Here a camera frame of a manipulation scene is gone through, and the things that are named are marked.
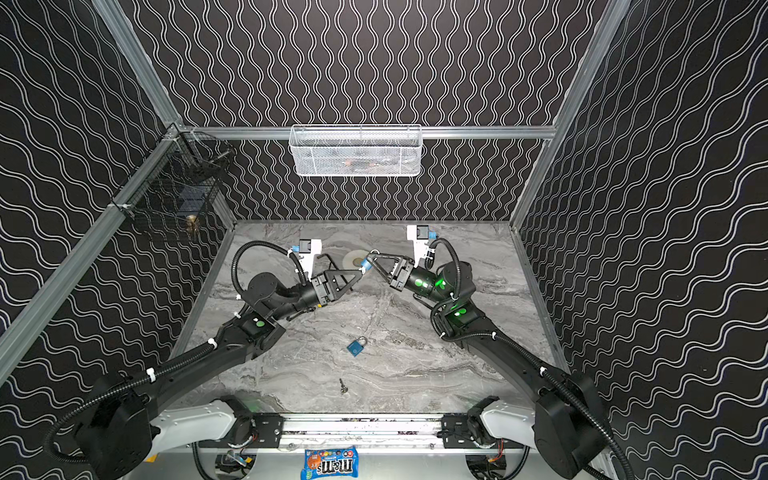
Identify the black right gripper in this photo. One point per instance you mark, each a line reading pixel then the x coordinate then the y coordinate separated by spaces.
pixel 405 272

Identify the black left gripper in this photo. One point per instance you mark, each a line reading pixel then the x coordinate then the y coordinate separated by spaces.
pixel 320 288

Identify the large blue padlock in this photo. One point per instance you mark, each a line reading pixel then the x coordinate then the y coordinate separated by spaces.
pixel 357 346

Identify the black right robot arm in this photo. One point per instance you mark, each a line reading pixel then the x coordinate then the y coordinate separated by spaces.
pixel 569 425

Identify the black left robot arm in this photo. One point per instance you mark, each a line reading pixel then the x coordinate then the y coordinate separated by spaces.
pixel 114 429

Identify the black hex key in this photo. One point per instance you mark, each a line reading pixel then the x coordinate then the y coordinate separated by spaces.
pixel 332 265

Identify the white tape roll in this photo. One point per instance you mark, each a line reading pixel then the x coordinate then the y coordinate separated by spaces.
pixel 354 259

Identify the brass padlock in basket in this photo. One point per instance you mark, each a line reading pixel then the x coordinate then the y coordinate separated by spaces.
pixel 192 224

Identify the candy bag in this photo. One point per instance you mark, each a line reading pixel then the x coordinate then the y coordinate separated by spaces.
pixel 330 463

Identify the white wire basket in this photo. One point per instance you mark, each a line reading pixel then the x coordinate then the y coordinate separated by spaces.
pixel 356 150

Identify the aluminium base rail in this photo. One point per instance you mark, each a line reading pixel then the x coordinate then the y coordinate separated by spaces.
pixel 406 433

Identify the black wire basket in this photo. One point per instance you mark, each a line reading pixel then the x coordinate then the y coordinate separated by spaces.
pixel 186 182

